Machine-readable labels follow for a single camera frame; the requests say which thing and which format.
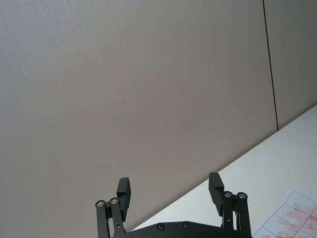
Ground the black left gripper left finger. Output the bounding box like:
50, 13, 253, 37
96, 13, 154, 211
95, 177, 132, 238

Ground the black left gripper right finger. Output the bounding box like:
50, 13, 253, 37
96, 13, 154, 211
209, 172, 252, 238

